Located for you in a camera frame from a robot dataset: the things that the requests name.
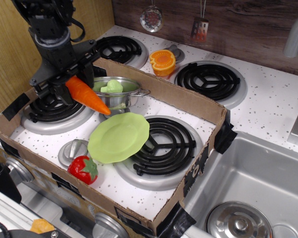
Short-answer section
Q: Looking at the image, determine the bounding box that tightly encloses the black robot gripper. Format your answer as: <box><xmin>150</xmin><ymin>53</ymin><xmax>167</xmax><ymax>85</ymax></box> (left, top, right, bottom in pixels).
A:
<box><xmin>29</xmin><ymin>28</ymin><xmax>100</xmax><ymax>105</ymax></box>

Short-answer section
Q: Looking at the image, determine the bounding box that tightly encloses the orange plastic toy carrot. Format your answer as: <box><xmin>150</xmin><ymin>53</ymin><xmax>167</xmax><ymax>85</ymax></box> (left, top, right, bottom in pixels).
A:
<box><xmin>65</xmin><ymin>76</ymin><xmax>111</xmax><ymax>115</ymax></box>

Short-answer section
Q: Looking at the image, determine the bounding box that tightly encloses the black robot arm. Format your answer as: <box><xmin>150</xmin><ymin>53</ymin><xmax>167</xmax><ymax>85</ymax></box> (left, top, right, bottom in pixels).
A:
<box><xmin>12</xmin><ymin>0</ymin><xmax>100</xmax><ymax>105</ymax></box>

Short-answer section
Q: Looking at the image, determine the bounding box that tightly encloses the light green plastic plate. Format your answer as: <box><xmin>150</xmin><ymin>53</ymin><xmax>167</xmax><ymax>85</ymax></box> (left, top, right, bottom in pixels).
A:
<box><xmin>87</xmin><ymin>112</ymin><xmax>149</xmax><ymax>164</ymax></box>

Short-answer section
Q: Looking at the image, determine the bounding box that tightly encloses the green toy broccoli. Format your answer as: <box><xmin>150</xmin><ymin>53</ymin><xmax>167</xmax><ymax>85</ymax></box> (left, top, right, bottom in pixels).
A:
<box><xmin>100</xmin><ymin>79</ymin><xmax>123</xmax><ymax>93</ymax></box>

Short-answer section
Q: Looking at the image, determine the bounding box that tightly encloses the front left stove burner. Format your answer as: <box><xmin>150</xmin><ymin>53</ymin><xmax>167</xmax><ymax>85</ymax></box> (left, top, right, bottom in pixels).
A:
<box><xmin>21</xmin><ymin>96</ymin><xmax>94</xmax><ymax>135</ymax></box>

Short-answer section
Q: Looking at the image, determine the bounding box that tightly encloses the stove burner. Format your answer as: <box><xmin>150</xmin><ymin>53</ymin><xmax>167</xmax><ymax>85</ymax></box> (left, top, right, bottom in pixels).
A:
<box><xmin>21</xmin><ymin>96</ymin><xmax>94</xmax><ymax>135</ymax></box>
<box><xmin>96</xmin><ymin>36</ymin><xmax>149</xmax><ymax>69</ymax></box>
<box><xmin>170</xmin><ymin>60</ymin><xmax>247</xmax><ymax>110</ymax></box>
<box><xmin>114</xmin><ymin>116</ymin><xmax>203</xmax><ymax>191</ymax></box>

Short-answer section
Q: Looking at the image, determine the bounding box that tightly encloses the small steel pot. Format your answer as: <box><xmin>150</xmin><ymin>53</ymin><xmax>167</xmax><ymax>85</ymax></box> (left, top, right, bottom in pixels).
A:
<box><xmin>93</xmin><ymin>76</ymin><xmax>150</xmax><ymax>110</ymax></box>

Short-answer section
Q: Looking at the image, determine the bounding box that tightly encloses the back left stove burner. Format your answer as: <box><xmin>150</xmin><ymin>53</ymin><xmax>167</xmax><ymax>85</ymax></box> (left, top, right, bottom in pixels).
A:
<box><xmin>96</xmin><ymin>36</ymin><xmax>149</xmax><ymax>69</ymax></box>

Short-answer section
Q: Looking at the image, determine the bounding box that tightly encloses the front silver stove knob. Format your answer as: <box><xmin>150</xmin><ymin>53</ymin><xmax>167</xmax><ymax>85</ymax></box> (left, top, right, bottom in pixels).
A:
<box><xmin>58</xmin><ymin>139</ymin><xmax>88</xmax><ymax>168</ymax></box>

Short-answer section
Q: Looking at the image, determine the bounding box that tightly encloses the silver stove knob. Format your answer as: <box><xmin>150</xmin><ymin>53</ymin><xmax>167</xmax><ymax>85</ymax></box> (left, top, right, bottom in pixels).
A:
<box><xmin>165</xmin><ymin>44</ymin><xmax>185</xmax><ymax>64</ymax></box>
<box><xmin>58</xmin><ymin>139</ymin><xmax>88</xmax><ymax>168</ymax></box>

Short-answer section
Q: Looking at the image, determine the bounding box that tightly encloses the red toy strawberry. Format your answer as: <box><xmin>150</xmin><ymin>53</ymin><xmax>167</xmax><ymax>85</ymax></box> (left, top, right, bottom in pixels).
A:
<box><xmin>68</xmin><ymin>156</ymin><xmax>98</xmax><ymax>185</ymax></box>

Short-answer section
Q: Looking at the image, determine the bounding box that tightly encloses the orange toy half fruit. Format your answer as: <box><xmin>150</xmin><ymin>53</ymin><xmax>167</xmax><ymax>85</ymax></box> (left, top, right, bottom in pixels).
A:
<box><xmin>149</xmin><ymin>50</ymin><xmax>176</xmax><ymax>76</ymax></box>

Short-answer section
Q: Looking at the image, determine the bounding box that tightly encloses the hanging silver strainer ladle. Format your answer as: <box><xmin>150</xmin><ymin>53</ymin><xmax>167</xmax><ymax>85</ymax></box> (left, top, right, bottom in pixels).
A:
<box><xmin>140</xmin><ymin>0</ymin><xmax>164</xmax><ymax>33</ymax></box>

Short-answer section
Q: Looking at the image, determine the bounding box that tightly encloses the silver oven knob left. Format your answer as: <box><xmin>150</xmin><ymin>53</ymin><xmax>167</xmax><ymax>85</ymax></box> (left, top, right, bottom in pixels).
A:
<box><xmin>5</xmin><ymin>157</ymin><xmax>34</xmax><ymax>185</ymax></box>

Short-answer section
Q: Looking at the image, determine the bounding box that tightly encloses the silver oven knob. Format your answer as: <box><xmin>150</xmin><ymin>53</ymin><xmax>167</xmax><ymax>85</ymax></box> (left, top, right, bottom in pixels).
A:
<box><xmin>92</xmin><ymin>212</ymin><xmax>129</xmax><ymax>238</ymax></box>
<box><xmin>5</xmin><ymin>157</ymin><xmax>34</xmax><ymax>185</ymax></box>

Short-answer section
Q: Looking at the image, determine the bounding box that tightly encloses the back silver stove knob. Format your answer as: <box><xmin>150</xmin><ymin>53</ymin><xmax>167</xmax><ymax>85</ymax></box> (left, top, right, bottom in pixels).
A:
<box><xmin>165</xmin><ymin>44</ymin><xmax>185</xmax><ymax>64</ymax></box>

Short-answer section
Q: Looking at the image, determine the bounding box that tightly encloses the front right stove burner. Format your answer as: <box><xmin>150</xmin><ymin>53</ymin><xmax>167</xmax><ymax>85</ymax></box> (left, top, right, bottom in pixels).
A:
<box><xmin>114</xmin><ymin>116</ymin><xmax>203</xmax><ymax>191</ymax></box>

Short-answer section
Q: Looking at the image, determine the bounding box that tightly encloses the brown cardboard fence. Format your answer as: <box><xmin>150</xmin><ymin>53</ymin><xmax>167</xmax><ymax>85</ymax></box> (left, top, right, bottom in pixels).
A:
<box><xmin>0</xmin><ymin>58</ymin><xmax>230</xmax><ymax>238</ymax></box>

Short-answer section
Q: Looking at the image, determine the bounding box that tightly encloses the hanging silver slotted spatula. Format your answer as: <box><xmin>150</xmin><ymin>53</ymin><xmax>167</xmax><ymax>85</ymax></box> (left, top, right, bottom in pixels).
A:
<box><xmin>190</xmin><ymin>0</ymin><xmax>210</xmax><ymax>44</ymax></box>

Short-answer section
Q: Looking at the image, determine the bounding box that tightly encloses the back right stove burner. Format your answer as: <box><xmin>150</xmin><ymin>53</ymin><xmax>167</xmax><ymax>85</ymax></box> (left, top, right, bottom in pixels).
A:
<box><xmin>170</xmin><ymin>60</ymin><xmax>247</xmax><ymax>110</ymax></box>

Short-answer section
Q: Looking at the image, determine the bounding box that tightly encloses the silver oven knob right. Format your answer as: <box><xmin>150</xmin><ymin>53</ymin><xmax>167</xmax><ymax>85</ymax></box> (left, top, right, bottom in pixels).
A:
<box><xmin>92</xmin><ymin>212</ymin><xmax>129</xmax><ymax>238</ymax></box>

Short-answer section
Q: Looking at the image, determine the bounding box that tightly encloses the yellow orange object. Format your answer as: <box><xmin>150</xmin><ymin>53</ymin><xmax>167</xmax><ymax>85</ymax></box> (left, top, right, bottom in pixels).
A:
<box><xmin>30</xmin><ymin>219</ymin><xmax>55</xmax><ymax>234</ymax></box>

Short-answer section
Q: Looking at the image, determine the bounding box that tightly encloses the steel sink basin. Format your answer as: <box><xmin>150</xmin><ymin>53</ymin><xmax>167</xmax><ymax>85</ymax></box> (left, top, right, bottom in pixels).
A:
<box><xmin>184</xmin><ymin>132</ymin><xmax>298</xmax><ymax>238</ymax></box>

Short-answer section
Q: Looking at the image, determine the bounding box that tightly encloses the steel pot lid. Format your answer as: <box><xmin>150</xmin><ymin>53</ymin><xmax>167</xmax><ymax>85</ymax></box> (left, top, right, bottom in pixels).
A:
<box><xmin>205</xmin><ymin>201</ymin><xmax>274</xmax><ymax>238</ymax></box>

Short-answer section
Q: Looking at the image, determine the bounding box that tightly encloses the silver faucet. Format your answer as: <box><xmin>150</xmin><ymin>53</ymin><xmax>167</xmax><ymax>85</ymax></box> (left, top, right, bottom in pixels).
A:
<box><xmin>283</xmin><ymin>18</ymin><xmax>298</xmax><ymax>58</ymax></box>

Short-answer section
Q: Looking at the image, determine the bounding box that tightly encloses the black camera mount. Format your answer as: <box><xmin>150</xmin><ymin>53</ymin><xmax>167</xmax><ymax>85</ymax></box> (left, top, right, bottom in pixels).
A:
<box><xmin>0</xmin><ymin>163</ymin><xmax>22</xmax><ymax>204</ymax></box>

